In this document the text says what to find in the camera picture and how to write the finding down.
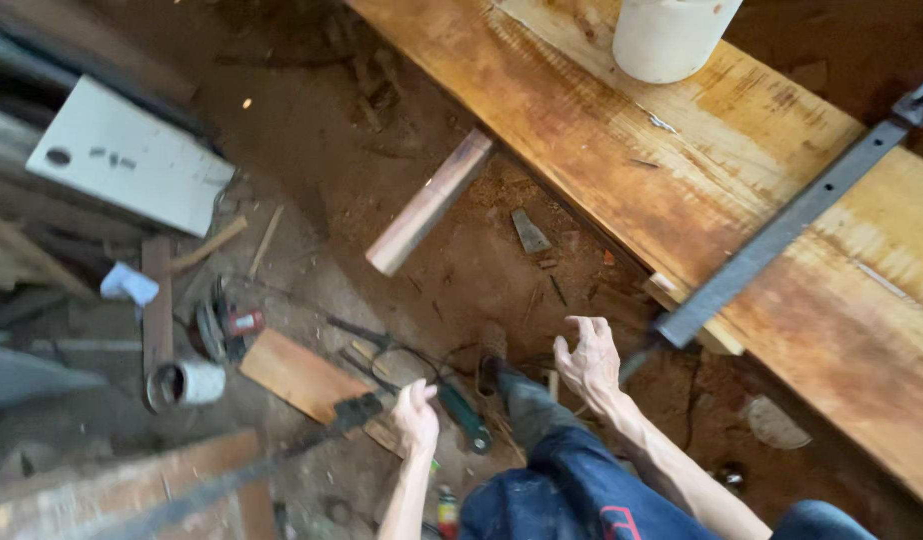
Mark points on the round grey disc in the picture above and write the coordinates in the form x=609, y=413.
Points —
x=773, y=424

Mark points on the person's blue jeans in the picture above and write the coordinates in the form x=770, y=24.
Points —
x=581, y=487

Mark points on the white crumpled cloth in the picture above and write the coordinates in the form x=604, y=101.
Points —
x=128, y=283

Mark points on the brown plywood piece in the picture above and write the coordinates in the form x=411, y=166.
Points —
x=304, y=375

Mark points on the red circular saw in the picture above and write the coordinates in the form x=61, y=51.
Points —
x=221, y=326

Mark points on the large wooden plank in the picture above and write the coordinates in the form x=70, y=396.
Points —
x=731, y=172

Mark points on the white painted board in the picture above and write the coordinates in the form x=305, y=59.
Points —
x=131, y=154

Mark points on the person's left hand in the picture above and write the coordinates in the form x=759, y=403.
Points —
x=413, y=424

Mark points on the grey steel bar clamp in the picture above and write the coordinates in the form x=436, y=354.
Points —
x=776, y=229

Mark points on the white pipe piece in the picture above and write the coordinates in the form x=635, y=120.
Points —
x=185, y=383

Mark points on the red spray can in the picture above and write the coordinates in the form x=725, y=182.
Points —
x=448, y=514

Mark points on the white plastic bucket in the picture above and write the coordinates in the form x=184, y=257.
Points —
x=668, y=37

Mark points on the square wooden beam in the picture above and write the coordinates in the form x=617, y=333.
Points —
x=428, y=202

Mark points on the person's dark boot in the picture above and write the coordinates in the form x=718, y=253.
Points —
x=495, y=373

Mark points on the person's right hand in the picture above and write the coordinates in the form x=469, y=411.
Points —
x=590, y=367

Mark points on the reddish wooden board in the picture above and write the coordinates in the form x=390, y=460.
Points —
x=139, y=487

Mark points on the grey scrap piece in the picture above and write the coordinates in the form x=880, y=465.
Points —
x=530, y=231

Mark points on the pale wooden support block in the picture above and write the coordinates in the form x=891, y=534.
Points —
x=690, y=315

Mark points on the green angle grinder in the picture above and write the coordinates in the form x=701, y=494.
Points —
x=465, y=416

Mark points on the person's left fingers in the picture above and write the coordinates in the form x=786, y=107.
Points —
x=424, y=391

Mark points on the black bar clamp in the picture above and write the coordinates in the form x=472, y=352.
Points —
x=281, y=454

